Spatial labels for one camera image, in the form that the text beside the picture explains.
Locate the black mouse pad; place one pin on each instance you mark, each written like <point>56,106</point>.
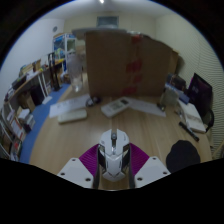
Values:
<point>183,156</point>

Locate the small dark object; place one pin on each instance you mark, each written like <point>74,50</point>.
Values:
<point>161,107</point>

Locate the tall brown cardboard box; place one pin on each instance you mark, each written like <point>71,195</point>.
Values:
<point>175,61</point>

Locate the clear plastic container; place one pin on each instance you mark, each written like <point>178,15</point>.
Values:
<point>169,97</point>

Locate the cluttered shelf unit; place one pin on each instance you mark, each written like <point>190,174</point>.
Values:
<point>15,133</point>

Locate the small black round object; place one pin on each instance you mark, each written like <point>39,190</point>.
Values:
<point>93,101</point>

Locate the open white notebook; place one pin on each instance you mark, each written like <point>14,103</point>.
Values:
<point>193,116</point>

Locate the clear glass jar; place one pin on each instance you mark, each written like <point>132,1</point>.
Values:
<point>75,75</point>

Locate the black office chair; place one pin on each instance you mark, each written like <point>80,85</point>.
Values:
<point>210,120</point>

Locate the wooden side desk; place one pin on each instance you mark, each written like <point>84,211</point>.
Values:
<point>30,80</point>

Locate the large brown cardboard box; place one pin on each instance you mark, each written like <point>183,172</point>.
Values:
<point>130,63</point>

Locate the black marker pen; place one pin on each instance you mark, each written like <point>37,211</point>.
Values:
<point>189,131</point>

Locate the blue book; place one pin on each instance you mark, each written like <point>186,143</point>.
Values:
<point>181,91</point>

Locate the blue glass display cabinet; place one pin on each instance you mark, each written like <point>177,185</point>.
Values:
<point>63,46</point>

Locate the white computer mouse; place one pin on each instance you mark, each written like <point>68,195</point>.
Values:
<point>114,156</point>

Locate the white remote control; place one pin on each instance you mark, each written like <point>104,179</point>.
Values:
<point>115,107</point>

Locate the flat white rectangular device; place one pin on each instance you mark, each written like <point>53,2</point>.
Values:
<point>72,116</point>

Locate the wall window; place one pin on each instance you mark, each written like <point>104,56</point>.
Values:
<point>107,21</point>

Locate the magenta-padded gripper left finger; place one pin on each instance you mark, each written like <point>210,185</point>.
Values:
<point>86,163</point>

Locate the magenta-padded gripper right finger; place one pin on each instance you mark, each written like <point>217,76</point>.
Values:
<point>141,163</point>

